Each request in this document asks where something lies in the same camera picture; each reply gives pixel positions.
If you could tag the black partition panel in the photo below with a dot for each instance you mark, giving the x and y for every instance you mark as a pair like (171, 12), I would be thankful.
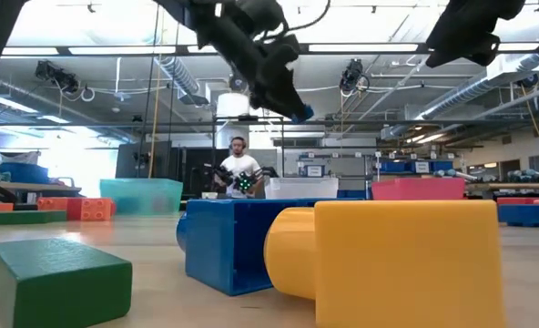
(196, 173)

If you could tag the small blue stud brick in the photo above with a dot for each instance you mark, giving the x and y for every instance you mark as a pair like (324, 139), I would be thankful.
(303, 115)

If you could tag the white cylindrical tank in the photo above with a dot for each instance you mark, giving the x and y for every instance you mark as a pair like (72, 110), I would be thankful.
(233, 105)

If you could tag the silver ventilation duct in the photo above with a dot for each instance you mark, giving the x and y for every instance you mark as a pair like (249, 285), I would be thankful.
(479, 86)

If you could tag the white cloth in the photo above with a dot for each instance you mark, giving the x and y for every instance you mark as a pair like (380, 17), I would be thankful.
(26, 158)

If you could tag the thick green wooden block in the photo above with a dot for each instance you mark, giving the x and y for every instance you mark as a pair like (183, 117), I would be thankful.
(55, 282)

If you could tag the black ceiling camera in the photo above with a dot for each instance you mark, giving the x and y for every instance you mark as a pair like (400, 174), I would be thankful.
(55, 75)
(352, 73)
(238, 85)

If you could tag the grey tube bundle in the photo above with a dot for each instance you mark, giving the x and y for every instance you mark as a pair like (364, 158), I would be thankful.
(526, 175)
(456, 175)

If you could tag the long background workbench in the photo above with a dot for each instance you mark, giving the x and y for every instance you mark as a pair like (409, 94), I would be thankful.
(515, 186)

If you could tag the blue plastic tub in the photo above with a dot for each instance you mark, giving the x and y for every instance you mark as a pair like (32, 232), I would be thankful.
(23, 174)

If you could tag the black cabinet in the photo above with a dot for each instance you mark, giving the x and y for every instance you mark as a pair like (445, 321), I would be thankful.
(128, 159)

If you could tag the blue box with white label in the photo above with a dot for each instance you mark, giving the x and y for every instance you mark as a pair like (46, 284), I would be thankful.
(314, 171)

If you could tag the person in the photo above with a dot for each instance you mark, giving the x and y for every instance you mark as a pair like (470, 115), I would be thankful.
(240, 164)

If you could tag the large blue hollow block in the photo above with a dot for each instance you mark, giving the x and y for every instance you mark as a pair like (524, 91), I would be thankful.
(224, 246)

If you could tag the background wooden table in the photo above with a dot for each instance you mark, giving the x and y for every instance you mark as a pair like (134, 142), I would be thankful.
(37, 187)

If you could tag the clear plastic bin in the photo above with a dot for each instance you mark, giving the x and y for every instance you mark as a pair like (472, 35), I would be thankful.
(301, 187)

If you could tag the blue storage bins row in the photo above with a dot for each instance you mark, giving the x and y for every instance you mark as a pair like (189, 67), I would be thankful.
(392, 167)

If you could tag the small white box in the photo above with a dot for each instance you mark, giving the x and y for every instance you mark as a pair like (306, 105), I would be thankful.
(209, 196)

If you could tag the red plastic bin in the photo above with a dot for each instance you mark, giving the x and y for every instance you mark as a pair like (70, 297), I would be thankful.
(417, 188)

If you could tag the large yellow stud block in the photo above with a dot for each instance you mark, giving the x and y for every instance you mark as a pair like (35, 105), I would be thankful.
(406, 264)

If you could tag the orange stud brick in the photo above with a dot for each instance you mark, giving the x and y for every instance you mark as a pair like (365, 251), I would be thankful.
(96, 209)
(52, 203)

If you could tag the teal translucent plastic bin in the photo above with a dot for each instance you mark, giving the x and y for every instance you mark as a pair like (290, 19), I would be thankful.
(139, 196)

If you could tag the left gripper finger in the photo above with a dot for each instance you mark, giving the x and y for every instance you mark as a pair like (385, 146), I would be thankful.
(294, 98)
(276, 107)

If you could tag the wide blue brick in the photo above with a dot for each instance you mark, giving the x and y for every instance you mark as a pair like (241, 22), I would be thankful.
(524, 215)

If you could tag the spiral silver air duct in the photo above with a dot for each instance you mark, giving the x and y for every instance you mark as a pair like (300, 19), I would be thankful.
(178, 73)

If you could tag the long green wooden block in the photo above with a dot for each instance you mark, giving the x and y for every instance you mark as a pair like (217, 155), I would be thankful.
(21, 218)

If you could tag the black teleoperation robot arms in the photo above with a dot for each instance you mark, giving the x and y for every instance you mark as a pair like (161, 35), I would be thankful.
(244, 182)

